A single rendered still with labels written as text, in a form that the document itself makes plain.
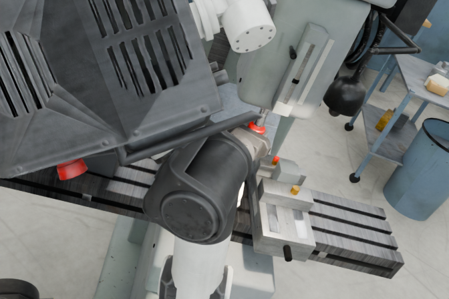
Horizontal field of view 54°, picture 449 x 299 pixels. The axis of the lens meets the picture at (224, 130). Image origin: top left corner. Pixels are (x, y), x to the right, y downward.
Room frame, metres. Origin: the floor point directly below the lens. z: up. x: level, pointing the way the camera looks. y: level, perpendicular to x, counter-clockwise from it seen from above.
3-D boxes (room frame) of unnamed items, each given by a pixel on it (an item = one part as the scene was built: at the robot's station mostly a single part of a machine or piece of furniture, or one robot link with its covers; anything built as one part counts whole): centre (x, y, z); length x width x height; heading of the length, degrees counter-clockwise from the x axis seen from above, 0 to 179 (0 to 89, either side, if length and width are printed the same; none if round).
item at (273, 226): (1.01, -0.22, 1.02); 0.35 x 0.15 x 0.11; 14
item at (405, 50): (0.86, -0.25, 1.58); 0.17 x 0.01 x 0.01; 138
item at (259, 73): (1.01, -0.08, 1.47); 0.21 x 0.19 x 0.32; 102
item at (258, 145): (0.92, -0.06, 1.19); 0.13 x 0.12 x 0.10; 77
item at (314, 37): (0.90, -0.10, 1.44); 0.04 x 0.04 x 0.21; 12
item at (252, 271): (1.01, -0.08, 0.83); 0.50 x 0.35 x 0.12; 12
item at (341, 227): (0.99, -0.02, 0.93); 1.24 x 0.23 x 0.08; 102
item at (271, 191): (0.98, -0.23, 1.06); 0.15 x 0.06 x 0.04; 104
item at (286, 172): (1.04, -0.21, 1.08); 0.06 x 0.05 x 0.06; 104
